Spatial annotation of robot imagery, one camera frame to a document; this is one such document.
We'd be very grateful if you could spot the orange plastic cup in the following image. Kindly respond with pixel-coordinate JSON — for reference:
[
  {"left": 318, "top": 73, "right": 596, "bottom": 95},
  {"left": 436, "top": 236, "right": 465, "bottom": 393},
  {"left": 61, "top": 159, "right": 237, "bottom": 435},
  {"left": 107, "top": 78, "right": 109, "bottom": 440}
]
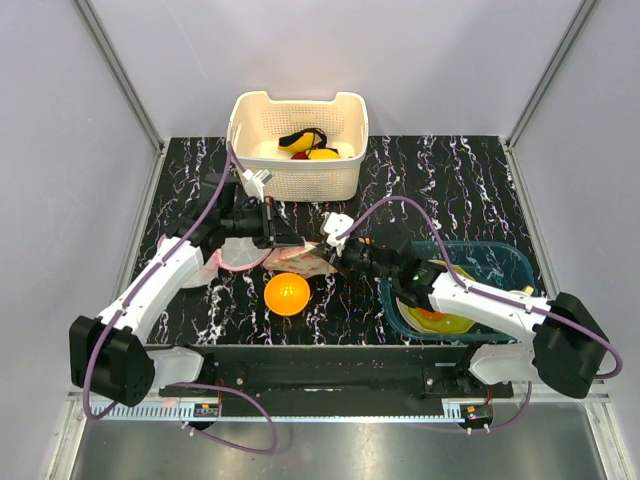
[{"left": 418, "top": 308, "right": 444, "bottom": 322}]

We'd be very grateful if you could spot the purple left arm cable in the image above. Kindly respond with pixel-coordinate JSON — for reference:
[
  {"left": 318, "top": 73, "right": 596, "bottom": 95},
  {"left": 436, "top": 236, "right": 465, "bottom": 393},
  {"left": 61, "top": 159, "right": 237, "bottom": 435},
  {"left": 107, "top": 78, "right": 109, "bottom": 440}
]
[{"left": 81, "top": 140, "right": 279, "bottom": 456}]

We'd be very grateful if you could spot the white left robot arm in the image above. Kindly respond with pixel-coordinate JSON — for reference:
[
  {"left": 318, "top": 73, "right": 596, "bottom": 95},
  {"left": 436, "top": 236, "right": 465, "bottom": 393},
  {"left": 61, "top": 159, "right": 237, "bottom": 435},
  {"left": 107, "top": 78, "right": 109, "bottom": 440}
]
[{"left": 69, "top": 170, "right": 304, "bottom": 407}]

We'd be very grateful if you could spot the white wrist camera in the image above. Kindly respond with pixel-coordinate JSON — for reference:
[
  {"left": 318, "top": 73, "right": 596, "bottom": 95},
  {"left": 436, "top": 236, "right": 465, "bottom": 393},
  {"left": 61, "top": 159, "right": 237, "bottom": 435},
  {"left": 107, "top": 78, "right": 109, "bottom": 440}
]
[
  {"left": 241, "top": 169, "right": 272, "bottom": 201},
  {"left": 321, "top": 212, "right": 354, "bottom": 248}
]

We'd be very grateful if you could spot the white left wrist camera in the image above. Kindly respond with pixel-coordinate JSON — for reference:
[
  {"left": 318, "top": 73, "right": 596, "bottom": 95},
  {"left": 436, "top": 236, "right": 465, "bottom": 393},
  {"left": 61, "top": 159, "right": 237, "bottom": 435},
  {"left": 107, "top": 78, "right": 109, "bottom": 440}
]
[{"left": 241, "top": 169, "right": 272, "bottom": 201}]

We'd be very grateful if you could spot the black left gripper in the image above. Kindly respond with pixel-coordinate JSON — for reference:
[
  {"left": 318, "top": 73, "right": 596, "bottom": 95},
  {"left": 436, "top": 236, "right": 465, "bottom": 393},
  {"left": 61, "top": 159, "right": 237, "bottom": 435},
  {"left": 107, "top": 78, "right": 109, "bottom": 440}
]
[{"left": 220, "top": 195, "right": 304, "bottom": 249}]

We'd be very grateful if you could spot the floral pink laundry bag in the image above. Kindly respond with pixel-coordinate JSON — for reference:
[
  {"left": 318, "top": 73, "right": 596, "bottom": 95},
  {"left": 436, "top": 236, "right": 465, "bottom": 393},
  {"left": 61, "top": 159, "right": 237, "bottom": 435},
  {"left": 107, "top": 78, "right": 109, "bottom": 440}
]
[{"left": 262, "top": 242, "right": 337, "bottom": 279}]

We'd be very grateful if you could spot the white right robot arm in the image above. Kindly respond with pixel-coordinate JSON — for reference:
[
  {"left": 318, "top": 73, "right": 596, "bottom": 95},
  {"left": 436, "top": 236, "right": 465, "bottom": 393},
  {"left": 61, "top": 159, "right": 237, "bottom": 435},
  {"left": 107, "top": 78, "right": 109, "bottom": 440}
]
[{"left": 326, "top": 234, "right": 608, "bottom": 399}]

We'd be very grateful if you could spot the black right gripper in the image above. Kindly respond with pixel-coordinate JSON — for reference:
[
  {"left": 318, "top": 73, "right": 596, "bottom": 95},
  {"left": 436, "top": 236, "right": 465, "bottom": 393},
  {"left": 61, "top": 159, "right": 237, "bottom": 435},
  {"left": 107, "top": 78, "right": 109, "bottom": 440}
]
[{"left": 314, "top": 235, "right": 397, "bottom": 283}]

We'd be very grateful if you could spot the white mesh pink-trimmed laundry bag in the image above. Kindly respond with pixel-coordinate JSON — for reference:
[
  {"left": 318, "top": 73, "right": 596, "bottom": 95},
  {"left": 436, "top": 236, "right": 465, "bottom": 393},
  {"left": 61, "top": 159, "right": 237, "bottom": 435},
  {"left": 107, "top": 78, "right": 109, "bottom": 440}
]
[{"left": 149, "top": 238, "right": 271, "bottom": 289}]

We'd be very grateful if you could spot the orange plastic bowl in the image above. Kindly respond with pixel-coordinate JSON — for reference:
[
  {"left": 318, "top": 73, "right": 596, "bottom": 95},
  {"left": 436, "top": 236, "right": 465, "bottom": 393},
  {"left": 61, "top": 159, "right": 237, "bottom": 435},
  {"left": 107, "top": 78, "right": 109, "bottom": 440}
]
[{"left": 264, "top": 272, "right": 311, "bottom": 317}]

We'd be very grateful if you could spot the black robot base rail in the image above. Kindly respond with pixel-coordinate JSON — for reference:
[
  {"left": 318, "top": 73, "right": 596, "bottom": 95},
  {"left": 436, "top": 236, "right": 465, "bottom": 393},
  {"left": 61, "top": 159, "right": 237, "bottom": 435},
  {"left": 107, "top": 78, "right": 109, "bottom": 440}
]
[{"left": 196, "top": 345, "right": 514, "bottom": 418}]

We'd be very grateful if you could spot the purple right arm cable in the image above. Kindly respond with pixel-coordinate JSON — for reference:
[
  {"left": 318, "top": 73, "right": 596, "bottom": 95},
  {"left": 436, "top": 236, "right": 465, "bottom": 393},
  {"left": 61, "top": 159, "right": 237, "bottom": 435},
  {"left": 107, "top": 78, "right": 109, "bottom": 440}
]
[{"left": 337, "top": 195, "right": 624, "bottom": 434}]

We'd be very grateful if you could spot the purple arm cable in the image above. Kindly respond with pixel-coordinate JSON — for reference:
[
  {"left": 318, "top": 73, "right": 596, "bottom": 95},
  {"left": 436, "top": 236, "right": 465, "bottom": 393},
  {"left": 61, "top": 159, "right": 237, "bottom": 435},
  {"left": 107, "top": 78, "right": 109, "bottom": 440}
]
[
  {"left": 337, "top": 195, "right": 624, "bottom": 434},
  {"left": 81, "top": 140, "right": 279, "bottom": 456}
]

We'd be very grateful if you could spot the cream perforated laundry basket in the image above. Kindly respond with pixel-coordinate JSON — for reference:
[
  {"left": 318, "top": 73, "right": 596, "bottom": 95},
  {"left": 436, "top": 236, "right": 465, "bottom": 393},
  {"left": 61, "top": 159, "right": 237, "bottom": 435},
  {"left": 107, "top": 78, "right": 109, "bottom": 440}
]
[{"left": 227, "top": 91, "right": 369, "bottom": 202}]

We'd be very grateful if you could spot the teal transparent plastic tray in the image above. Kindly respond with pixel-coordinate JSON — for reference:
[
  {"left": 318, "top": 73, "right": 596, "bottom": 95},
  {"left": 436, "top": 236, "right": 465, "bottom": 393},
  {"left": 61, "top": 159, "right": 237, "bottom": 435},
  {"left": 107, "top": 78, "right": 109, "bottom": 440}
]
[{"left": 380, "top": 241, "right": 535, "bottom": 345}]

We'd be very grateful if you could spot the yellow-green dotted plate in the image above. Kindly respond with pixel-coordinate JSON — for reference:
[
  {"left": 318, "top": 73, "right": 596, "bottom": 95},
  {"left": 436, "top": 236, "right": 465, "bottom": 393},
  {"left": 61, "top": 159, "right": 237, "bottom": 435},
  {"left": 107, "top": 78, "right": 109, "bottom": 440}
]
[{"left": 405, "top": 259, "right": 486, "bottom": 333}]

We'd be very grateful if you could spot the yellow black bra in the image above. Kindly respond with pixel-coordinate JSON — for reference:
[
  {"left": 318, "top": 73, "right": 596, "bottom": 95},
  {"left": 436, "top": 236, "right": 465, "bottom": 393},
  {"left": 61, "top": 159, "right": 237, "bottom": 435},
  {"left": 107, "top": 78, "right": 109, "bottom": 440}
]
[{"left": 278, "top": 128, "right": 341, "bottom": 160}]

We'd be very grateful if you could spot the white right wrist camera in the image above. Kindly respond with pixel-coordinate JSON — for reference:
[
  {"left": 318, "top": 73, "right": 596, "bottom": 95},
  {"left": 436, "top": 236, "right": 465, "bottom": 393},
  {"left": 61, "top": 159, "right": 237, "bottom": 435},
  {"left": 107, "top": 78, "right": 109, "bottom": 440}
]
[{"left": 321, "top": 212, "right": 354, "bottom": 248}]

